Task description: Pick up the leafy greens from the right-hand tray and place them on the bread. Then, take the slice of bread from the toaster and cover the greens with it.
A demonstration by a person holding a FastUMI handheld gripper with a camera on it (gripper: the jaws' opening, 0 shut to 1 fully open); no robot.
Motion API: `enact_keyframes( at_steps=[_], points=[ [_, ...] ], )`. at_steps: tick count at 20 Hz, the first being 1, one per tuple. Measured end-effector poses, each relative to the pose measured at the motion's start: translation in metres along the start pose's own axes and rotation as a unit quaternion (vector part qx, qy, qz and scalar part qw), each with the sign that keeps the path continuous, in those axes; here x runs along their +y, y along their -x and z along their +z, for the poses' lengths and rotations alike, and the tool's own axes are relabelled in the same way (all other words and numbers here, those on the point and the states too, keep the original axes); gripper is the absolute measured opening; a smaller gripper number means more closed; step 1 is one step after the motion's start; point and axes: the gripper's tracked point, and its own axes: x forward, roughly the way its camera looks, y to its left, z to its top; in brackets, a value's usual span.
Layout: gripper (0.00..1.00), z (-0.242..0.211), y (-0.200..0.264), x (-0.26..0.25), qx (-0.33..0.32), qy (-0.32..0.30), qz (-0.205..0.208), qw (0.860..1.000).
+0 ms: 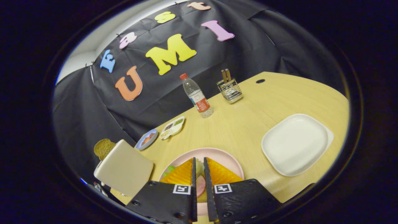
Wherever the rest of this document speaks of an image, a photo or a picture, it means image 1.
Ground pink round plate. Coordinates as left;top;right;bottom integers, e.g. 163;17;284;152
159;147;245;217

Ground metal wire utensil holder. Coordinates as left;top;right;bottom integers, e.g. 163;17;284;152
216;78;243;104

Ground small blue plate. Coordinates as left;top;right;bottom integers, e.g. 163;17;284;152
135;128;159;151

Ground brown bread slice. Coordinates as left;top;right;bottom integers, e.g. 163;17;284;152
94;138;116;161

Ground clear water bottle red cap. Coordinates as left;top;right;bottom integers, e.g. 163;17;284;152
179;73;214;119

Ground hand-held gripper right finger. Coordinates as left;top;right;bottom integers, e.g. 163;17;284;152
204;157;282;224

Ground cream white toaster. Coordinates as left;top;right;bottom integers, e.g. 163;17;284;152
94;139;154;198

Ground white square plate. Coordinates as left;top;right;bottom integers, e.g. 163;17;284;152
261;114;334;177

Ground green lettuce leaf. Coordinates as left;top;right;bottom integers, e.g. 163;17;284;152
162;159;206;178

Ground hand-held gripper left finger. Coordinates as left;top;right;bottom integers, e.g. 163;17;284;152
126;157;198;224

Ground white divided condiment dish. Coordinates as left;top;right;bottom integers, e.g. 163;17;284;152
159;116;185;140

